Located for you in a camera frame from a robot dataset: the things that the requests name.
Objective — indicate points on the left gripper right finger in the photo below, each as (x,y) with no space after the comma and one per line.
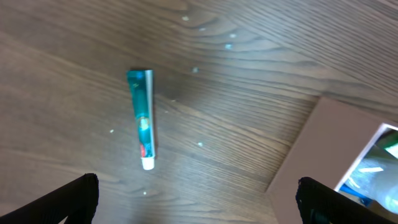
(319,204)

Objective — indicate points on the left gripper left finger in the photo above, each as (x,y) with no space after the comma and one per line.
(75,202)

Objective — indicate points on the clear pump soap bottle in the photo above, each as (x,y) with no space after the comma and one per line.
(375,177)

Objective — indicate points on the green toothpaste tube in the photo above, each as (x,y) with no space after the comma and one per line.
(141,88)

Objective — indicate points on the blue disposable razor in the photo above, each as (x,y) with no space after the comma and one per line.
(358,197)

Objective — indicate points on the green white soap bar packet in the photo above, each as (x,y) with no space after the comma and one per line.
(390,143)

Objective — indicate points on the white open cardboard box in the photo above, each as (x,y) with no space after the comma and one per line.
(332,142)

